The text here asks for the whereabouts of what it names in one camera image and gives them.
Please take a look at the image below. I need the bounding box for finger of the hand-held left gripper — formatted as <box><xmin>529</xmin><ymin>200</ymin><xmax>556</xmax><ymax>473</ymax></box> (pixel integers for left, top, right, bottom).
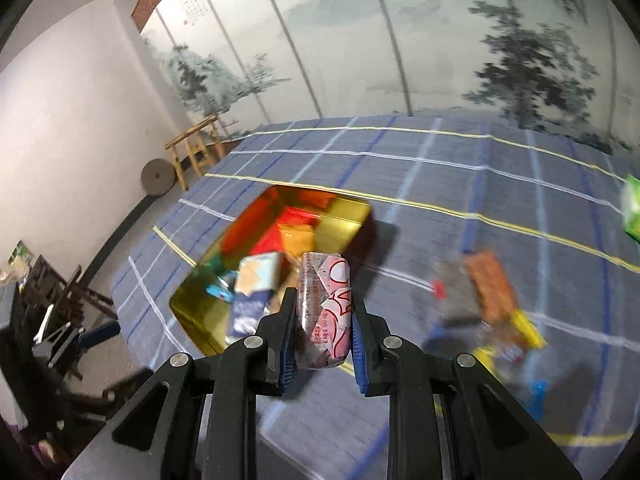
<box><xmin>102</xmin><ymin>367</ymin><xmax>153</xmax><ymax>403</ymax></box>
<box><xmin>47</xmin><ymin>321</ymin><xmax>121</xmax><ymax>366</ymax></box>

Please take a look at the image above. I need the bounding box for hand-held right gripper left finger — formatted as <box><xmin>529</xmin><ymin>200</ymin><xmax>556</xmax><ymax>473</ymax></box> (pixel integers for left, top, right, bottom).
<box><xmin>62</xmin><ymin>287</ymin><xmax>298</xmax><ymax>480</ymax></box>

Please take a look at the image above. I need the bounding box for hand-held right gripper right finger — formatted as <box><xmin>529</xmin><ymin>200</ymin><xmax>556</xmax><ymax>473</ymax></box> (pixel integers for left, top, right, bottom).
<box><xmin>350</xmin><ymin>295</ymin><xmax>583</xmax><ymax>480</ymax></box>

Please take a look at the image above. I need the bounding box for pink white snack packet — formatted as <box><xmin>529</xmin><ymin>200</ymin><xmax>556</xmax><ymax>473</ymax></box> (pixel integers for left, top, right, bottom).
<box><xmin>295</xmin><ymin>251</ymin><xmax>353</xmax><ymax>370</ymax></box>

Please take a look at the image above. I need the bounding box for blue silver cracker packet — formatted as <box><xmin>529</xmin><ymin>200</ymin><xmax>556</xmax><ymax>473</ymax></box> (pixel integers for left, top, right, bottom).
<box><xmin>227</xmin><ymin>252</ymin><xmax>286</xmax><ymax>343</ymax></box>

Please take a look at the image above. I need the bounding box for teal snack packet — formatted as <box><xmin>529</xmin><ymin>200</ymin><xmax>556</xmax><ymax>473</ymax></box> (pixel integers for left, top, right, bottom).
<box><xmin>205</xmin><ymin>270</ymin><xmax>238</xmax><ymax>306</ymax></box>

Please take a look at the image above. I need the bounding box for dark red tin box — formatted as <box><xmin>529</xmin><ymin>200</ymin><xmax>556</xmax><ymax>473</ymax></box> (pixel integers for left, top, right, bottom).
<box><xmin>169</xmin><ymin>186</ymin><xmax>373</xmax><ymax>356</ymax></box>

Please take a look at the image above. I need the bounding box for silver snack packet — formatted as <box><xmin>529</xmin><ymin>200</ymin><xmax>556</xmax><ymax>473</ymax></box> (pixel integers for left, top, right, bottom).
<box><xmin>435</xmin><ymin>260</ymin><xmax>483</xmax><ymax>326</ymax></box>

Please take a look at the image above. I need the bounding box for red snack packet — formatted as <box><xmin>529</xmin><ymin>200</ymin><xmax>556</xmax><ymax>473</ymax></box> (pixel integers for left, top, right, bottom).
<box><xmin>250</xmin><ymin>205</ymin><xmax>321</xmax><ymax>256</ymax></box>

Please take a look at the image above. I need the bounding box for orange brown snack packet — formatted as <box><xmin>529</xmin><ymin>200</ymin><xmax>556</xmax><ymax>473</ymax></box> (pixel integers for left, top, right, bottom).
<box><xmin>462</xmin><ymin>252</ymin><xmax>518</xmax><ymax>321</ymax></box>

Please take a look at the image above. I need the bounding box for yellow snack packet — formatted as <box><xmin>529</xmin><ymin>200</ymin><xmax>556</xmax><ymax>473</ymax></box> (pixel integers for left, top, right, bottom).
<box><xmin>510</xmin><ymin>310</ymin><xmax>548</xmax><ymax>351</ymax></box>

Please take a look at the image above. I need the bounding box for small blue snack packet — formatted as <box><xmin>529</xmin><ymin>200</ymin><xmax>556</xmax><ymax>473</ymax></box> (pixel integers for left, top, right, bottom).
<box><xmin>525</xmin><ymin>380</ymin><xmax>551</xmax><ymax>416</ymax></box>

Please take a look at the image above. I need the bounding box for dark wooden chair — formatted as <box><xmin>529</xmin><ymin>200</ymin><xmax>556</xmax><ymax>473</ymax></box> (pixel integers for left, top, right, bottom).
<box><xmin>20</xmin><ymin>255</ymin><xmax>118</xmax><ymax>323</ymax></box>

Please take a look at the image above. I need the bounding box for green box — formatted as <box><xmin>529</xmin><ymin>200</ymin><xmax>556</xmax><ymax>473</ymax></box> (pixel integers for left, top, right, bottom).
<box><xmin>9</xmin><ymin>241</ymin><xmax>35</xmax><ymax>267</ymax></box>

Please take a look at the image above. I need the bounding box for round grey millstone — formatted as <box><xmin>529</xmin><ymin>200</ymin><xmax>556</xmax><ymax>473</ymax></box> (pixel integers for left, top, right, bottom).
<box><xmin>141</xmin><ymin>159</ymin><xmax>176</xmax><ymax>196</ymax></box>

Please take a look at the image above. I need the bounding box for blue plaid tablecloth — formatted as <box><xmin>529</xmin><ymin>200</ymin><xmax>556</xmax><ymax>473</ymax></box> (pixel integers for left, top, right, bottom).
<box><xmin>111</xmin><ymin>115</ymin><xmax>640</xmax><ymax>480</ymax></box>

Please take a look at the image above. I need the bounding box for light wooden stool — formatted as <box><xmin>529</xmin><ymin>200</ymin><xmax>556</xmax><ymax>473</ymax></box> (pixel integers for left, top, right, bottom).
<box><xmin>165</xmin><ymin>115</ymin><xmax>226</xmax><ymax>191</ymax></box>

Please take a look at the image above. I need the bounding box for green tissue pack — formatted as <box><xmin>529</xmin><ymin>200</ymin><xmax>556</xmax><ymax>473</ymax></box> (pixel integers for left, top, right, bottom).
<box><xmin>620</xmin><ymin>174</ymin><xmax>640</xmax><ymax>242</ymax></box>

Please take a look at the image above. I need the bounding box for landscape painted folding screen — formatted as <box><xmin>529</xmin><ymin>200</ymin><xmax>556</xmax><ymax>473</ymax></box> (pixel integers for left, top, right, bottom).
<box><xmin>131</xmin><ymin>0</ymin><xmax>640</xmax><ymax>156</ymax></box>

